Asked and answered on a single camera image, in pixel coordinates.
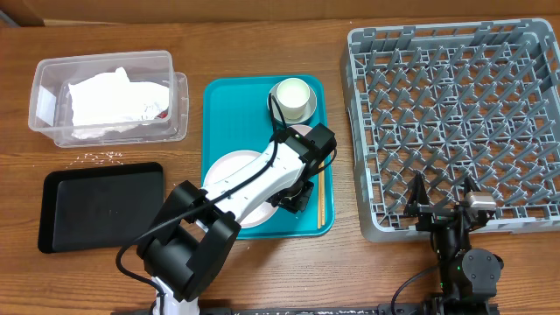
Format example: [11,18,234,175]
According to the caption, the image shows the grey dishwasher rack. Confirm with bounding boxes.
[341,18,559,242]

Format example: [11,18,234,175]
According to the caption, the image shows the black tray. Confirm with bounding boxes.
[38,162,165,254]

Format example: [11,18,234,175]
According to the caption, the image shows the teal serving tray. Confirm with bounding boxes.
[201,75,336,240]

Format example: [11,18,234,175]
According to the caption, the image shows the spilled rice grains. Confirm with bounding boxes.
[66,151,123,169]

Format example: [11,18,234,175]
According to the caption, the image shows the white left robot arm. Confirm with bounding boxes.
[115,123,337,314]

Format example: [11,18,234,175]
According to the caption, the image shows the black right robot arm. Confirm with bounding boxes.
[390,172,504,315]

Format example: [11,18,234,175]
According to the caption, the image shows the large pink plate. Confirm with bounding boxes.
[203,150,277,229]

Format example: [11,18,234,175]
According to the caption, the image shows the wooden chopstick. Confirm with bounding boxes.
[318,171,326,228]
[317,172,324,229]

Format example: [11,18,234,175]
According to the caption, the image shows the clear plastic bin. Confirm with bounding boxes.
[28,51,189,148]

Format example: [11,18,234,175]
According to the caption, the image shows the wooden chopstick right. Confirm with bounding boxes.
[318,171,326,228]

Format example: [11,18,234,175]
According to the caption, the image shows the white paper napkin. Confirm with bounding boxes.
[68,67,137,127]
[119,81,170,121]

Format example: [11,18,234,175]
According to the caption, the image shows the pale green cup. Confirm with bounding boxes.
[276,78,311,120]

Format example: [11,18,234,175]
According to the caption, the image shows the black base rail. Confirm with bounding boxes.
[111,303,500,315]

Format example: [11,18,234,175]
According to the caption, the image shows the wooden chopstick left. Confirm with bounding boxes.
[317,172,324,229]

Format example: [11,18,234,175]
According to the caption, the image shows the grey metal bowl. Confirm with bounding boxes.
[270,81,317,125]

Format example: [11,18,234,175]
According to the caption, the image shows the red snack wrapper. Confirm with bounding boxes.
[156,110,171,119]

